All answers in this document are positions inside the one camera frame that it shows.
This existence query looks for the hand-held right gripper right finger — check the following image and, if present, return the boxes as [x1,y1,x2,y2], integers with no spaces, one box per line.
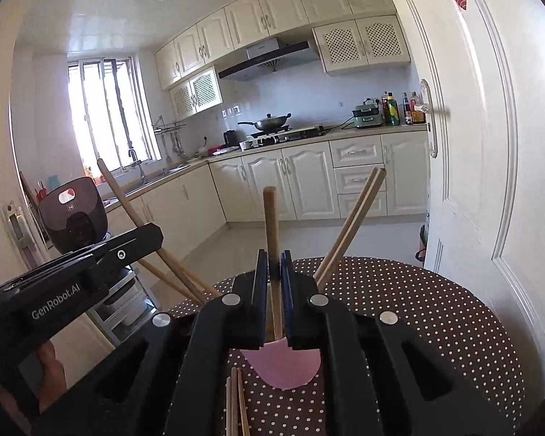
[279,251,514,436]

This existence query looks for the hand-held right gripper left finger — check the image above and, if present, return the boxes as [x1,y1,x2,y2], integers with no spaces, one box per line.
[41,249,270,436]

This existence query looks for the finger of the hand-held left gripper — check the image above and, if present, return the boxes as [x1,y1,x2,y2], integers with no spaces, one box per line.
[91,222,164,268]

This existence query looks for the slim wooden chopstick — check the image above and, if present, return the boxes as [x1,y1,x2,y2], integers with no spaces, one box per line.
[97,158,221,298]
[262,186,284,341]
[136,259,206,305]
[318,170,388,289]
[314,168,380,282]

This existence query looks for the pink cup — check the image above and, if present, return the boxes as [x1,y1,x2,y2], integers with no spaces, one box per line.
[241,335,322,390]

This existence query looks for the bunch of wooden chopsticks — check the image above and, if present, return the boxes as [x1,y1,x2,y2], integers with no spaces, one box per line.
[225,366,251,436]

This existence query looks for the hanging kitchen utensils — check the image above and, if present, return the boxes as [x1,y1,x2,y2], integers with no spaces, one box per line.
[163,133,186,164]

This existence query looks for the person's left hand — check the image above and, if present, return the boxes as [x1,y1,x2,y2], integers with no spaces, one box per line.
[35,340,70,414]

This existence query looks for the white storage cart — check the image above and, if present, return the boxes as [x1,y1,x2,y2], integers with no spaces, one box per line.
[88,266,157,343]

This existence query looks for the steel kitchen sink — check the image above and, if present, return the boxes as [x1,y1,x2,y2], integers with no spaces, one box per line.
[118,166,189,191]

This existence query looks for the steel sink faucet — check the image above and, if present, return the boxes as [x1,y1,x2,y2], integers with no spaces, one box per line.
[128,148,147,185]

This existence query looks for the metal door lock plate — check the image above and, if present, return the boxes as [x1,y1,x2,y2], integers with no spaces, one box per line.
[4,200,32,255]

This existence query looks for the white cabinet drawer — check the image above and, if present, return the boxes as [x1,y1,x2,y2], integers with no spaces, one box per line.
[337,191,388,219]
[334,163,387,194]
[330,135,385,168]

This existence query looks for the white lower cabinet unit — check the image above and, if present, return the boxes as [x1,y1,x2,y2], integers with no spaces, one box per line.
[104,125,432,264]

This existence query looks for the kitchen window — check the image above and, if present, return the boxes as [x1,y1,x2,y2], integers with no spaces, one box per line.
[66,57,162,173]

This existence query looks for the white lattice door cabinet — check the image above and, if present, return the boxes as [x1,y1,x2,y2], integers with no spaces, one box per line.
[312,15,412,77]
[169,66,223,121]

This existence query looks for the gas stove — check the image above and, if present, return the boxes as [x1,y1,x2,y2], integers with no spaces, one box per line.
[250,125,332,146]

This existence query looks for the steel wok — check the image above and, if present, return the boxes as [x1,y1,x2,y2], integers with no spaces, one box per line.
[237,113,292,132]

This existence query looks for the plain white door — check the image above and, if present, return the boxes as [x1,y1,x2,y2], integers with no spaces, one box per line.
[0,9,51,278]

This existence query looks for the green electric cooker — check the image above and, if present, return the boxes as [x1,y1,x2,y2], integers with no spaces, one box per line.
[352,98,384,129]

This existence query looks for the row of sauce bottles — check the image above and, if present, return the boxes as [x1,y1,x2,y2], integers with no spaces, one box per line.
[380,91,428,126]

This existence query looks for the black range hood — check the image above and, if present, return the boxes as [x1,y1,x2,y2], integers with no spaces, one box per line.
[217,39,321,80]

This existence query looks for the white panelled door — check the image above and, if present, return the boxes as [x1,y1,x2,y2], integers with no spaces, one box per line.
[377,0,545,373]

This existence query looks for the white upper cabinet row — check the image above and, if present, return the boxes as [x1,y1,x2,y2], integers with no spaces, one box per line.
[154,0,397,90]

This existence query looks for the metal wall utensil rack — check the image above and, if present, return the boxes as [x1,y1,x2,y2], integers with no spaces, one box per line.
[152,116,187,134]

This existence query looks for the silver door handle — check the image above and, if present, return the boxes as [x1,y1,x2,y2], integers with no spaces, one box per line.
[409,79,450,159]

